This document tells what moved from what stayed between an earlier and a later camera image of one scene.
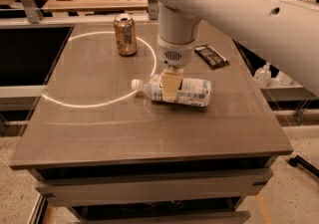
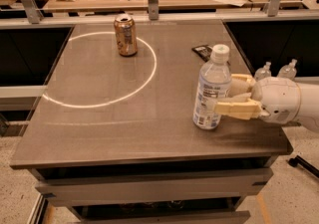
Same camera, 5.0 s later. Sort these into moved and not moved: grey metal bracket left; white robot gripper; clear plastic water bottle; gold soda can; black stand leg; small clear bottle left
Moved: white robot gripper; clear plastic water bottle
Not moved: gold soda can; small clear bottle left; black stand leg; grey metal bracket left
